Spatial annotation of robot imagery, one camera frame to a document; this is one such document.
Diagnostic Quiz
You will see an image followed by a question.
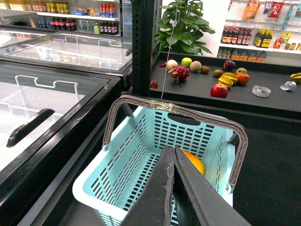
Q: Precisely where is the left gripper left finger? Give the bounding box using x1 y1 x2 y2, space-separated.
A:
121 146 174 226

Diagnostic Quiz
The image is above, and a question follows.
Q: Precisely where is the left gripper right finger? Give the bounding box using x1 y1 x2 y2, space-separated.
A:
173 146 250 226

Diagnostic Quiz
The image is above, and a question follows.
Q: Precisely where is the yellow mango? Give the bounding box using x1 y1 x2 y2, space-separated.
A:
183 151 206 176

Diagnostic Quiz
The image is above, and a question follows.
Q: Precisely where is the light blue plastic basket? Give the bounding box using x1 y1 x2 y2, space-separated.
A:
72 105 236 226

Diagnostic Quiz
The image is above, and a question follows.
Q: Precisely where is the grey basket handle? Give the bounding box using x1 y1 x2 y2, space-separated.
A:
103 95 248 193

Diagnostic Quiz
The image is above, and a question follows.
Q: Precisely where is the red green mango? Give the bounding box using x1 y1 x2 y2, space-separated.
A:
236 68 248 74

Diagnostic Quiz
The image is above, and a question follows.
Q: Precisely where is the red apple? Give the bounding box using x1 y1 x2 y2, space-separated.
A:
210 83 229 98

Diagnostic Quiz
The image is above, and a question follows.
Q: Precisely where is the black display tray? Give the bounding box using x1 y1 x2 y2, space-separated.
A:
150 52 301 120

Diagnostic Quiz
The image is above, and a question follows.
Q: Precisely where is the small dark red fruit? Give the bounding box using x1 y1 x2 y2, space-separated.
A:
150 80 158 89

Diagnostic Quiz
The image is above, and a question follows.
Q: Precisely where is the yellow starfruit front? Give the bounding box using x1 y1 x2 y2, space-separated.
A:
218 75 233 88

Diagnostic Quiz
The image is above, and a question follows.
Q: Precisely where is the yellow starfruit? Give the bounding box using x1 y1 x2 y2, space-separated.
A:
290 73 301 83
218 75 233 88
223 72 238 85

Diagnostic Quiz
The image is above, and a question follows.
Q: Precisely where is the yellow starfruit behind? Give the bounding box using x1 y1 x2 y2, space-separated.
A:
223 72 238 85

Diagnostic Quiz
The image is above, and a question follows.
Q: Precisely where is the pink dragon fruit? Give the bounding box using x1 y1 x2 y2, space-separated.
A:
168 65 189 83

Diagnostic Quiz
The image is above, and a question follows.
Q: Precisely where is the brown kiwi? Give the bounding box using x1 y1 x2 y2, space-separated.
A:
213 69 224 78
201 66 210 74

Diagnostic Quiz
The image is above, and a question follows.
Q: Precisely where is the orange persimmon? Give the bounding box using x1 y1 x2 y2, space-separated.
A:
236 73 250 85

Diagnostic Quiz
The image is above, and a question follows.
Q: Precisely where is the pale peach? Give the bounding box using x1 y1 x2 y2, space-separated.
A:
190 61 202 72

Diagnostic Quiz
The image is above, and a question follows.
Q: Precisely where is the near glass top freezer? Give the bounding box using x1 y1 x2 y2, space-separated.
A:
0 59 121 226

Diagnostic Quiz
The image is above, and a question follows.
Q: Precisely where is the glass freezer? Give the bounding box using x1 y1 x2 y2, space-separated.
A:
0 26 132 76
0 59 121 226

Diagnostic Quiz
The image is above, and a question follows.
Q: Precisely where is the white round fruit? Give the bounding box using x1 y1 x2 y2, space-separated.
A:
166 59 178 71

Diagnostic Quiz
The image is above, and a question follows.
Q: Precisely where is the dark purple fruit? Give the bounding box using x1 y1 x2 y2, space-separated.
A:
223 60 236 70

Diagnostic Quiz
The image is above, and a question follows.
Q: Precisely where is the green apple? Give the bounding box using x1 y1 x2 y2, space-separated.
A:
181 57 192 69

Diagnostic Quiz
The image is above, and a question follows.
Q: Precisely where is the yellow starfruit far right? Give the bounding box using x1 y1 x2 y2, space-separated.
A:
290 73 301 83

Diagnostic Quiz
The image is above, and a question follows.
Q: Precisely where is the green potted plant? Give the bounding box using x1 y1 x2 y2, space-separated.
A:
154 0 215 55

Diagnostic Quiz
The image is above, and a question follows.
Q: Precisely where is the white tape ring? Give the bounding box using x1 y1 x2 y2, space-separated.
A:
252 85 272 98

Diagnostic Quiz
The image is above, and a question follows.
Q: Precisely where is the white hanging string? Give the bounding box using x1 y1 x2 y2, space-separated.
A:
160 0 180 101

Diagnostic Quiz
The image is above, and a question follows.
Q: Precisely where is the black metal rack post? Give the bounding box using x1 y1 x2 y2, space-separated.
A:
131 0 162 97

